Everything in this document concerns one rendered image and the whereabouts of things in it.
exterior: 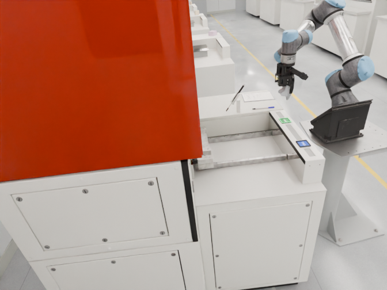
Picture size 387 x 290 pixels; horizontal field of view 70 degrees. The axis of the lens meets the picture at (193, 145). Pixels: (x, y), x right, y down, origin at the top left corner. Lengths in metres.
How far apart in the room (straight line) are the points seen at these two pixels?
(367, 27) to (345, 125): 4.42
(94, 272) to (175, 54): 0.98
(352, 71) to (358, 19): 4.26
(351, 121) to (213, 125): 0.80
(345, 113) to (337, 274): 1.05
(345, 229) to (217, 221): 1.27
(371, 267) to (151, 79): 1.93
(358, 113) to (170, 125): 1.24
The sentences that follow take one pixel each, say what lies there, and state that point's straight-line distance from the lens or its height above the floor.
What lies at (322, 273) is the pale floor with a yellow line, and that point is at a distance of 2.17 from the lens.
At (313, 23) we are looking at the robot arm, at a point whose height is 1.42.
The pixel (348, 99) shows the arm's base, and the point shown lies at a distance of 1.81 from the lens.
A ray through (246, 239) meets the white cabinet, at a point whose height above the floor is 0.54.
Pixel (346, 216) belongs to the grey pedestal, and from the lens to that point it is 2.52.
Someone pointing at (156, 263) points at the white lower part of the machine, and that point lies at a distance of 1.29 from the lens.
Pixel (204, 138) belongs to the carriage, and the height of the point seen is 0.88.
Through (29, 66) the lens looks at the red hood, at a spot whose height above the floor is 1.58.
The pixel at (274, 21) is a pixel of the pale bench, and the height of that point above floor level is 0.17.
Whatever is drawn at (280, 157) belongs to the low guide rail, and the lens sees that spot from 1.59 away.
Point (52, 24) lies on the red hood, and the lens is 0.81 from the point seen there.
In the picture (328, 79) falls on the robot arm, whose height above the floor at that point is 1.13.
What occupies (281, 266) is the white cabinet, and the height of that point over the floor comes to 0.27.
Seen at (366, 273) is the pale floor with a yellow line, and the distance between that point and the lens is 2.26.
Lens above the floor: 1.75
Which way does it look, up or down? 32 degrees down
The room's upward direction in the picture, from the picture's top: 6 degrees counter-clockwise
